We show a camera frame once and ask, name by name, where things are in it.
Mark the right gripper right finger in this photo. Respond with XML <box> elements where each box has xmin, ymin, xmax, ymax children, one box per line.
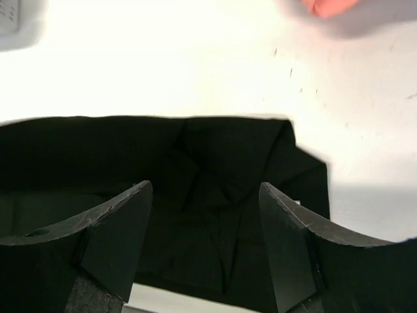
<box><xmin>259</xmin><ymin>183</ymin><xmax>416</xmax><ymax>312</ymax></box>

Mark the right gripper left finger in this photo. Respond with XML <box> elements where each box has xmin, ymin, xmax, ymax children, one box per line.
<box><xmin>1</xmin><ymin>181</ymin><xmax>153</xmax><ymax>312</ymax></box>

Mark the black long sleeve shirt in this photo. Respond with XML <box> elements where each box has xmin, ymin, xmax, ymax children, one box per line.
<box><xmin>1</xmin><ymin>117</ymin><xmax>330</xmax><ymax>312</ymax></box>

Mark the left white plastic basket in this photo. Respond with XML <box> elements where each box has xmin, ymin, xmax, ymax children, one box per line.
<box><xmin>1</xmin><ymin>0</ymin><xmax>49</xmax><ymax>52</ymax></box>

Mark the orange pink shirt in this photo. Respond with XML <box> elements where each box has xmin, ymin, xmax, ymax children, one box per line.
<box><xmin>301</xmin><ymin>0</ymin><xmax>360</xmax><ymax>18</ymax></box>

